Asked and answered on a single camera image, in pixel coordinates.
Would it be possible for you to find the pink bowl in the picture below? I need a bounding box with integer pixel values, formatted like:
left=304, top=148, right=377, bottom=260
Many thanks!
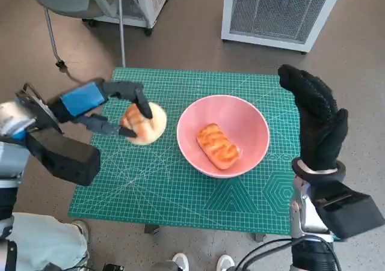
left=176, top=94, right=270, bottom=180

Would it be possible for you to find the thin wire loop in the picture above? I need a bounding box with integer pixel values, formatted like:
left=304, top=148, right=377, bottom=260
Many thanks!
left=14, top=83, right=46, bottom=104

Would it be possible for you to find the white metal pole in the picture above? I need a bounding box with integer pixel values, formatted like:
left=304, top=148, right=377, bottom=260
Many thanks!
left=115, top=0, right=128, bottom=69

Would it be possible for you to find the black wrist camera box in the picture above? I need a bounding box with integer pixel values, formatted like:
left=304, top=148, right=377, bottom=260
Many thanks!
left=311, top=182, right=385, bottom=240
left=26, top=129, right=101, bottom=187

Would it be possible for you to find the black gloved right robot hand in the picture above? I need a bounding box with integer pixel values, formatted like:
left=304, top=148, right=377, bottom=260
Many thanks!
left=277, top=64, right=350, bottom=173

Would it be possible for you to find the white shoe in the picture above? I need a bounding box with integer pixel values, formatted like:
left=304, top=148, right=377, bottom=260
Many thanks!
left=217, top=254, right=236, bottom=271
left=171, top=252, right=190, bottom=271

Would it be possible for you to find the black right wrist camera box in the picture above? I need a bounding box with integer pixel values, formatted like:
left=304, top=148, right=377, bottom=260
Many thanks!
left=311, top=182, right=385, bottom=240

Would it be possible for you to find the white machine with mesh grille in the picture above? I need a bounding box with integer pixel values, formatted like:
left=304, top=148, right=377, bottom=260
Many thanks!
left=221, top=0, right=356, bottom=54

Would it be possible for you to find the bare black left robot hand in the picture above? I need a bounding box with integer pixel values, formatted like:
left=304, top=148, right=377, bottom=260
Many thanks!
left=48, top=78, right=153, bottom=139

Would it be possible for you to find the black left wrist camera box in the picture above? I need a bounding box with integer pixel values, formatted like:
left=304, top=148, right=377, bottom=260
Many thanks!
left=26, top=129, right=101, bottom=187

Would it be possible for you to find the person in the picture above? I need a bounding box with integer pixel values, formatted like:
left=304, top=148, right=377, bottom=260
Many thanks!
left=5, top=212, right=90, bottom=271

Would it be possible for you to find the long striped toy bread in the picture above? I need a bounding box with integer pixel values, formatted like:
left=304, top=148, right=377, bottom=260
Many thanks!
left=196, top=123, right=243, bottom=171

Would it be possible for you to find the green cutting mat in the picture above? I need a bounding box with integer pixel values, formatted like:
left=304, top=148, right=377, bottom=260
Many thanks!
left=66, top=67, right=340, bottom=240

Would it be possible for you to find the round toy bread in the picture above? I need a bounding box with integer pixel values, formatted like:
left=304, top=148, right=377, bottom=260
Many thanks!
left=120, top=102, right=168, bottom=147

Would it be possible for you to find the white wheeled glass-sided cabinet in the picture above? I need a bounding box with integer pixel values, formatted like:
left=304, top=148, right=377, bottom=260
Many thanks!
left=81, top=0, right=177, bottom=37

